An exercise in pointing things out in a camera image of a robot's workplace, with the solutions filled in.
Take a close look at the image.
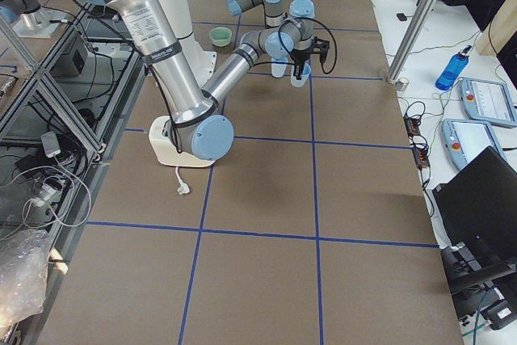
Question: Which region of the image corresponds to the blue water bottle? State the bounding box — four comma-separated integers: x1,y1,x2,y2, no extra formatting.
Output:
435,45,472,91

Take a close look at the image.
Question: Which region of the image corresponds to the crumpled clear plastic bag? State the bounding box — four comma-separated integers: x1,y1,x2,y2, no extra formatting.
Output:
1,229,52,328

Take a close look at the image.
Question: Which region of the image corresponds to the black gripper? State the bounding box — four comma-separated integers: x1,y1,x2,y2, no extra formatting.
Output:
289,48,312,80

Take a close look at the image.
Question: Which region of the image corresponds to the far teach pendant tablet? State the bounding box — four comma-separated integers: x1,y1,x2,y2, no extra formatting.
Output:
460,78,516,128

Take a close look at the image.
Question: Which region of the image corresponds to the cream white toaster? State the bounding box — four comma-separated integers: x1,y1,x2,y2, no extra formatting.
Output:
148,116,217,169

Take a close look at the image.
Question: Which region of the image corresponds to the teach pendant tablet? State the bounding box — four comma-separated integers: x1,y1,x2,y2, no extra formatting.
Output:
460,78,516,128
442,119,506,170

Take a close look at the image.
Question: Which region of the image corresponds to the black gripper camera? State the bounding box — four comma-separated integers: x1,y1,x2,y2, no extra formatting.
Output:
312,36,330,65

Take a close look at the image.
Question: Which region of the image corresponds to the white toaster power plug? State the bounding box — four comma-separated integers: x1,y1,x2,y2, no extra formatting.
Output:
174,166,191,196

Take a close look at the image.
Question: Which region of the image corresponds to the near teach pendant tablet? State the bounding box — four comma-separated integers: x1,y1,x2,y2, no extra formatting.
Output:
442,119,506,170

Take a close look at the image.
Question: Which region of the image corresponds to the green plastic bowl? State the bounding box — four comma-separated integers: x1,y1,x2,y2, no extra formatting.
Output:
208,27,233,47

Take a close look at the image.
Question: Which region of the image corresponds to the aluminium frame post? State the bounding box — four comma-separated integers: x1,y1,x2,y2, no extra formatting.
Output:
385,0,436,91

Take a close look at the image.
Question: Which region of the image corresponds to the black laptop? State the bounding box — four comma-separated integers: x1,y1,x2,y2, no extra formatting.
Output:
432,146,516,259

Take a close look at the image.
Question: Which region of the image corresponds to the light blue cup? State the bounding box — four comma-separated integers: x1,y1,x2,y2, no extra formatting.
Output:
290,63,312,88

